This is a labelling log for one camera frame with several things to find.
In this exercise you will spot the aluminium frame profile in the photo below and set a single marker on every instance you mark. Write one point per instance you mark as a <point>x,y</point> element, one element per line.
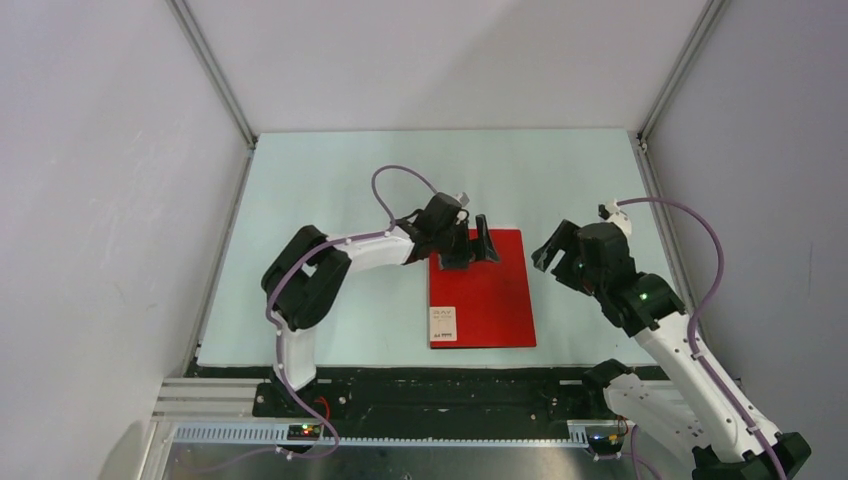
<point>697,38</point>
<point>197,41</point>

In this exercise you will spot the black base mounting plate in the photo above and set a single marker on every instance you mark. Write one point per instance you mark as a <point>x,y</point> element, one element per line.
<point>441,403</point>

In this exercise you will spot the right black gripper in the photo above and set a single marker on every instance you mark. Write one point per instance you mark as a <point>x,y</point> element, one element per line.
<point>563,238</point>

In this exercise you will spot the red black clip folder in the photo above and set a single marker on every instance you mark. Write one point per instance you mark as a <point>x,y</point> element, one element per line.
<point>485,306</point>

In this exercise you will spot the right controller board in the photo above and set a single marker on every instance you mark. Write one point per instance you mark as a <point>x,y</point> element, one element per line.
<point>605,446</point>

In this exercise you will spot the left controller board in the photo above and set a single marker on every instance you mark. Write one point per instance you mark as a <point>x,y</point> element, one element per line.
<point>304,432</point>

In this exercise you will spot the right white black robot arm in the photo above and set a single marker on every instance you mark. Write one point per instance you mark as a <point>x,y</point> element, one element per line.
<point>718,428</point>

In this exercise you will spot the aluminium frame profile left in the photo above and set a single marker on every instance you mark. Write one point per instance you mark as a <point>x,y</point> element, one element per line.
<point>197,41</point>

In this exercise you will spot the aluminium frame profile right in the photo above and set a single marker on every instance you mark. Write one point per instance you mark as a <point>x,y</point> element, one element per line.
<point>697,38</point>

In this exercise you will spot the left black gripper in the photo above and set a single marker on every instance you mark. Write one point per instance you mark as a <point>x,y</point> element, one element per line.
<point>459,260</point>

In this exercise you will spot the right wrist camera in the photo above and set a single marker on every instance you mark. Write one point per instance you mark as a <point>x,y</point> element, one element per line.
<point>611,212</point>

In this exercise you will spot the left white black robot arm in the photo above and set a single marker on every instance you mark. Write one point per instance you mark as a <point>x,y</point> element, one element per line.
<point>302,283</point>

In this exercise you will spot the controller board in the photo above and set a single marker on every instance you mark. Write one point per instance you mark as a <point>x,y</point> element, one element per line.
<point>304,432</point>
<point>605,446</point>

